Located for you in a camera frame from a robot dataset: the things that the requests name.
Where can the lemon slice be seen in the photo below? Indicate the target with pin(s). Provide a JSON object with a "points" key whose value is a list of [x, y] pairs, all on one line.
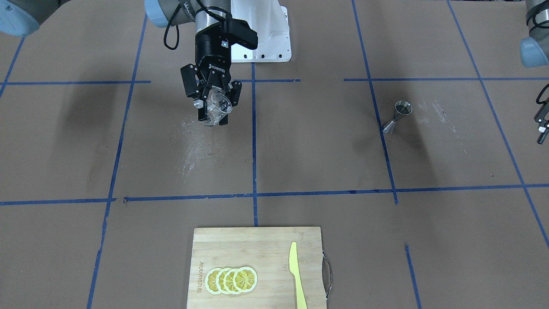
{"points": [[211, 281], [228, 282], [245, 279], [220, 280]]}

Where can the yellow plastic knife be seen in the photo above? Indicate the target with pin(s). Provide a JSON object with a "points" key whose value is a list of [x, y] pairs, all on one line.
{"points": [[294, 270]]}

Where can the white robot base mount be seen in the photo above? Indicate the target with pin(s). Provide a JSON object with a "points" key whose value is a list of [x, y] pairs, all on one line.
{"points": [[270, 20]]}

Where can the lemon slice front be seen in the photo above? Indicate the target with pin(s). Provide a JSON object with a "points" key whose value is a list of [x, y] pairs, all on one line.
{"points": [[245, 279]]}

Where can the steel jigger measuring cup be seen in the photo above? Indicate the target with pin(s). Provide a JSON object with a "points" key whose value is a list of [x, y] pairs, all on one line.
{"points": [[402, 109]]}

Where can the clear glass cup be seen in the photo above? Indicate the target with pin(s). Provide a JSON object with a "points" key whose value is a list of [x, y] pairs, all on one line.
{"points": [[218, 107]]}

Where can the bamboo cutting board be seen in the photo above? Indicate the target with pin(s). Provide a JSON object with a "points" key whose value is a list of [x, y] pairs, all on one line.
{"points": [[266, 249]]}

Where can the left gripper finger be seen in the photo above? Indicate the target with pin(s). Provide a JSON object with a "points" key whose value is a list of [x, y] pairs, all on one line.
{"points": [[543, 123]]}

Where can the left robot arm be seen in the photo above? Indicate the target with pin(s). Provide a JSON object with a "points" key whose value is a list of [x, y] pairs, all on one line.
{"points": [[534, 52]]}

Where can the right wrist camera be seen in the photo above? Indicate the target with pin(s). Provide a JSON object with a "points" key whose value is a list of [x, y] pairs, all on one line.
{"points": [[237, 31]]}

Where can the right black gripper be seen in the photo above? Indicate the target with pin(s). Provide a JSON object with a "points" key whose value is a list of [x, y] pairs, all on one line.
{"points": [[207, 52]]}

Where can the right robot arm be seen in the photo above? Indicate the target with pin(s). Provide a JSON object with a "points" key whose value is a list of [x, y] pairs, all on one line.
{"points": [[206, 15]]}

